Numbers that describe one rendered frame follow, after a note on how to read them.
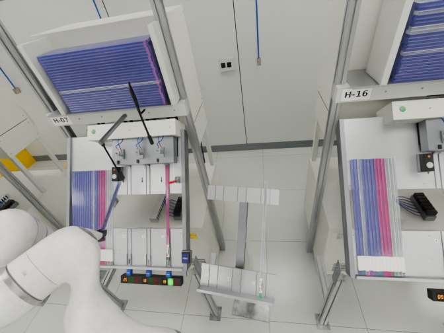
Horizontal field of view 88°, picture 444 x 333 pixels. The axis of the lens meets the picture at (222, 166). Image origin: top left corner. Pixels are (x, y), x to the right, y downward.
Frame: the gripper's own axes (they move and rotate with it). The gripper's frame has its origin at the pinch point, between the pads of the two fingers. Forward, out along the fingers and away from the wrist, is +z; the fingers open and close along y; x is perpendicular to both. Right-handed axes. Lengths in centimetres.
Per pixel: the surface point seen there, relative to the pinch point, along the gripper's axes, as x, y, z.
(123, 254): 12.9, -6.9, 13.3
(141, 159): -38.4, -6.2, 8.2
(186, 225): -11.6, -36.5, 12.9
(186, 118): -64, -23, 13
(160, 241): 0.4, -24.8, 13.2
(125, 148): -41.5, 3.9, 8.5
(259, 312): 47, -88, 63
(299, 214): -18, -110, 126
